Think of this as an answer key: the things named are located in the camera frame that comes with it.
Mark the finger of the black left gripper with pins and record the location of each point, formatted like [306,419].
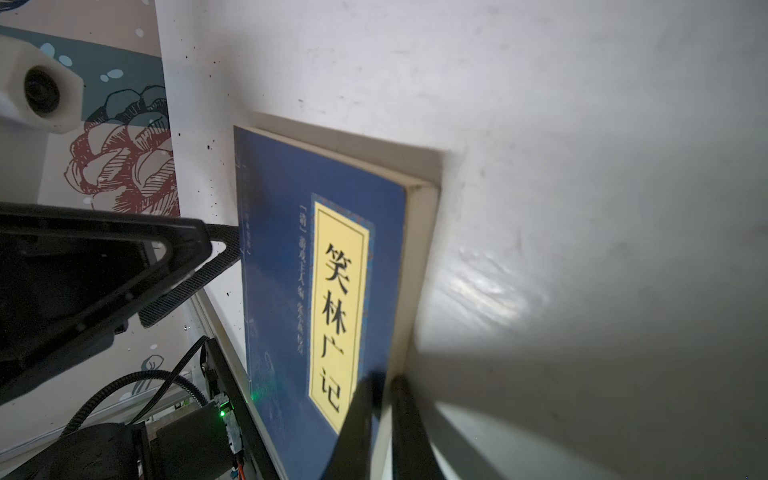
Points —
[169,301]
[70,278]

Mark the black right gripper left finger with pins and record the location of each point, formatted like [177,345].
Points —
[352,453]

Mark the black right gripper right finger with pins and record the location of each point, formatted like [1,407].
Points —
[412,454]

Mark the navy book yellow label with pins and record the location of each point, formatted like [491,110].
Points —
[333,256]

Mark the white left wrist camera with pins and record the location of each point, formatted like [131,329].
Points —
[37,91]

